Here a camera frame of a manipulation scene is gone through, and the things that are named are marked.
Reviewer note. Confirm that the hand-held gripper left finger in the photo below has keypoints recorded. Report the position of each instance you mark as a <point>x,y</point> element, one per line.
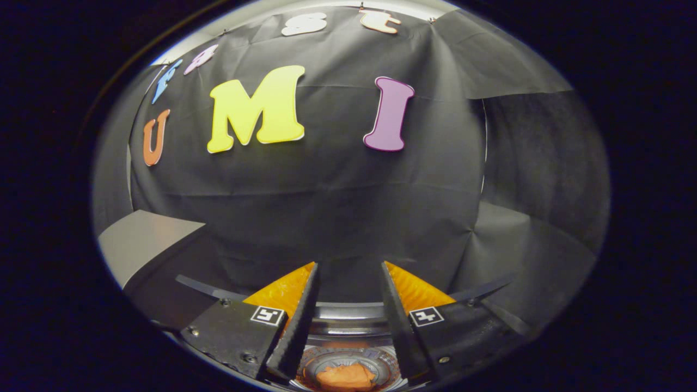
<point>298,337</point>

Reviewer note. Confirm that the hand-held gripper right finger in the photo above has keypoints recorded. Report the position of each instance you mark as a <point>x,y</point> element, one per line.
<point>400,332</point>

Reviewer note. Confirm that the grey washing machine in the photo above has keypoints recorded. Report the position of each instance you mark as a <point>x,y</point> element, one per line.
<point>348,326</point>

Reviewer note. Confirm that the orange polo shirt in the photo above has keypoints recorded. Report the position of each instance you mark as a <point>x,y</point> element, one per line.
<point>346,377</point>

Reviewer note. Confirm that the dark washing machine lid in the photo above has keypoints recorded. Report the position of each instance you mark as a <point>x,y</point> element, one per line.
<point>209,289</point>

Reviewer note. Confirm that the grey metal cabinet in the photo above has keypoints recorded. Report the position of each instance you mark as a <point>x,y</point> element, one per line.
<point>141,239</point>

